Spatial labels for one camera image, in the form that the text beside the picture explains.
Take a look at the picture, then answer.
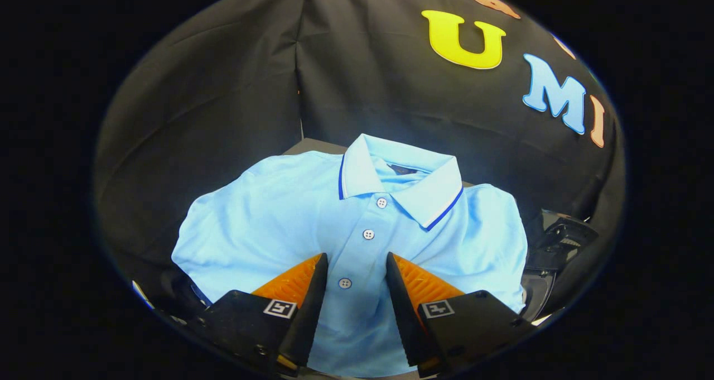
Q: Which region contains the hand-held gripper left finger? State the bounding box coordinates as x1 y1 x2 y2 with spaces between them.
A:
189 252 330 378

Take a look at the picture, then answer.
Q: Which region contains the dark glass washing machine lid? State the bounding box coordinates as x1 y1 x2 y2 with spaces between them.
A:
534 209 601 272

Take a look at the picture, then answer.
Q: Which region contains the grey cabinet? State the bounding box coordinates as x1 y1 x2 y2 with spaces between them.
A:
283 137 475 188

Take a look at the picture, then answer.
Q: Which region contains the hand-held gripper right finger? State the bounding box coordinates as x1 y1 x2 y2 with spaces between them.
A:
385 252 537 378

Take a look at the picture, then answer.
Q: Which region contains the light blue polo shirt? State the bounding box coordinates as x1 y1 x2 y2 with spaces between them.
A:
171 133 528 378

